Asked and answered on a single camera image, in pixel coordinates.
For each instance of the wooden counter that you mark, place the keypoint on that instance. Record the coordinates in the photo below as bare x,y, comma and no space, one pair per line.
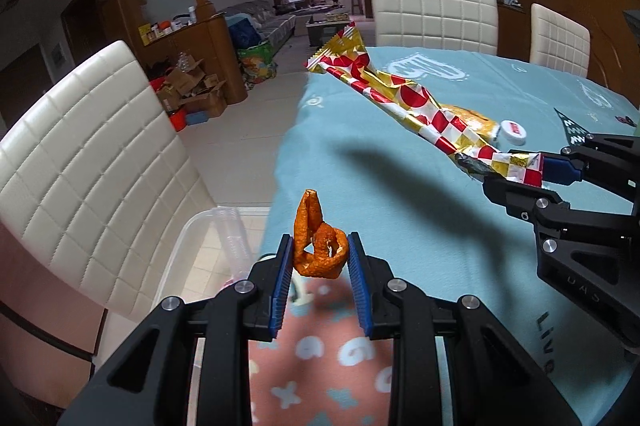
220,56

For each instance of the red gold checkered wrapper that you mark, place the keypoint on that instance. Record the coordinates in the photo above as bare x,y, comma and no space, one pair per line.
400,93

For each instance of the white bottle cap red label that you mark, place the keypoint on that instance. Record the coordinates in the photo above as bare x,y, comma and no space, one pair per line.
514,130

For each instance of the dark coffee table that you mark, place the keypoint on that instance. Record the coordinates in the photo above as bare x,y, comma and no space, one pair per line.
325,31

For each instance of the yellow snack wrapper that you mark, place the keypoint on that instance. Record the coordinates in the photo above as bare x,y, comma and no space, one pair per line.
480,121

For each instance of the cream quilted leather chair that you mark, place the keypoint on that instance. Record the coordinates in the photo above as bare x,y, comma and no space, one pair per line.
430,13
100,166
557,41

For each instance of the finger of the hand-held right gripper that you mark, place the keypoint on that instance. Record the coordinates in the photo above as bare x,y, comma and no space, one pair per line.
562,168
520,198

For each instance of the orange peel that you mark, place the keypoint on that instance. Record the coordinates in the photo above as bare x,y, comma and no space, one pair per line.
305,216

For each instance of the orange bucket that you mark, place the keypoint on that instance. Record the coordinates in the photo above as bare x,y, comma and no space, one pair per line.
178,121

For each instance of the pile of cardboard boxes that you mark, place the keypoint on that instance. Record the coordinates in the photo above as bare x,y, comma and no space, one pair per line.
195,88

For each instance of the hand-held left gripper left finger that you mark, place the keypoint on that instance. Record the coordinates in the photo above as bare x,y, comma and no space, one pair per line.
280,286

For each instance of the teal printed tablecloth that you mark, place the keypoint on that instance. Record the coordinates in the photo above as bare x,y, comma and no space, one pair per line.
360,166

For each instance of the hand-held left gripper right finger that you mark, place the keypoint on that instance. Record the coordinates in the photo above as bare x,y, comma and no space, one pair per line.
360,286

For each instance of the clear plastic container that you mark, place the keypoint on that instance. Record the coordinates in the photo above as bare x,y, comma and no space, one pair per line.
210,256

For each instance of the row of bottles and jars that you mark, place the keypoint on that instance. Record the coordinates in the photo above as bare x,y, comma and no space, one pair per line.
165,28

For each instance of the colourful printed bag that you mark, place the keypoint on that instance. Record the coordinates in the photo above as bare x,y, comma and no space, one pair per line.
257,63

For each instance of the blue box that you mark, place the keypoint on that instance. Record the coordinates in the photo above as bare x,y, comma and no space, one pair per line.
197,117

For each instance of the grey sofa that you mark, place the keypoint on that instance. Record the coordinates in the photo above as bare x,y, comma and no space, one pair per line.
265,21

